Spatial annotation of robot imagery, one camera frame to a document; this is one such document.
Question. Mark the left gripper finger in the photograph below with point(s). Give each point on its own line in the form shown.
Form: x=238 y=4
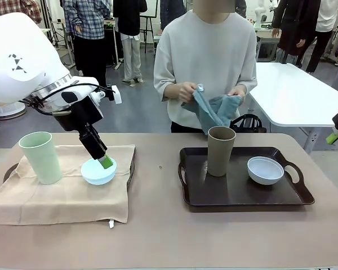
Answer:
x=94 y=149
x=99 y=139

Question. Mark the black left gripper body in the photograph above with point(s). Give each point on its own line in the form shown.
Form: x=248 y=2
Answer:
x=81 y=115

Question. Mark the light blue bowl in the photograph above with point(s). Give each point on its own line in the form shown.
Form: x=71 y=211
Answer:
x=97 y=175

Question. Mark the tall light green cup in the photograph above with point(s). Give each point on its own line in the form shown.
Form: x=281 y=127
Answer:
x=42 y=160

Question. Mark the beige pink cloth mat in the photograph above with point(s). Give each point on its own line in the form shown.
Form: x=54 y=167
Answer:
x=59 y=202

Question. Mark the teal cloth mat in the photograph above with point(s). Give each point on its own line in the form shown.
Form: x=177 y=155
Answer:
x=211 y=115

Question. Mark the tall brown cup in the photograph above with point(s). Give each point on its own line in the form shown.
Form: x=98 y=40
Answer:
x=221 y=154

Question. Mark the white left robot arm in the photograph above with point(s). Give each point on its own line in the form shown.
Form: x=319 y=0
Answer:
x=19 y=56

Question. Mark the person's right forearm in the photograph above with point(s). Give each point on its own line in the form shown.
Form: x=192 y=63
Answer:
x=171 y=91

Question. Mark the person's right hand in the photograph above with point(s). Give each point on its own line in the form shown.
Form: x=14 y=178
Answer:
x=187 y=91

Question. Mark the person's left hand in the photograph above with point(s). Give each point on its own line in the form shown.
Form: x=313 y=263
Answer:
x=239 y=92

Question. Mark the white table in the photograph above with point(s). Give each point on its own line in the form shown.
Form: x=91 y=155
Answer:
x=298 y=90

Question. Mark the white air purifier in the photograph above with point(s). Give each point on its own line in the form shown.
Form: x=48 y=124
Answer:
x=5 y=111

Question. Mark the white bowl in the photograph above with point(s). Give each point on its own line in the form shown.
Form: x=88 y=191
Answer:
x=266 y=173

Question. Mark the bystander in blue plaid shirt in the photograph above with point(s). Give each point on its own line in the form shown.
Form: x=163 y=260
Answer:
x=87 y=28

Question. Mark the bystander in black top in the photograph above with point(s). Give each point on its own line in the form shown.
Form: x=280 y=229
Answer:
x=131 y=33

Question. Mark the bystander in white shirt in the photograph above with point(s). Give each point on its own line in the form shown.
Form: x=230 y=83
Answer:
x=326 y=28

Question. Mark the bystander in dark coat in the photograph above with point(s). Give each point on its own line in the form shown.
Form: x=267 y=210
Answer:
x=293 y=25

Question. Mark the bystander in red plaid shirt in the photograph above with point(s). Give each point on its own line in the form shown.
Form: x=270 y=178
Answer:
x=17 y=7

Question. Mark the person in cream sweater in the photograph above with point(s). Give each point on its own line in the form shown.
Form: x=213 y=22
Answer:
x=205 y=50

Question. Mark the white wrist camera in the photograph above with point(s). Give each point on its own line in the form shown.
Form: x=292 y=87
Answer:
x=117 y=95

